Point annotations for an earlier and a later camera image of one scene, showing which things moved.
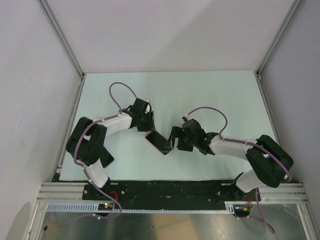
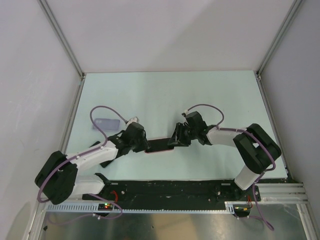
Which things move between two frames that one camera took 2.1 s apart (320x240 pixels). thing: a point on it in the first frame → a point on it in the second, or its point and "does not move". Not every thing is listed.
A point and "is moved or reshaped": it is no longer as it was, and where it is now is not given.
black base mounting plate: (169, 191) does not move
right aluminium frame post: (294, 7) does not move
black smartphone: (158, 140) is moved or reshaped
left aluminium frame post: (63, 37) does not move
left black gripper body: (144, 124) → (139, 145)
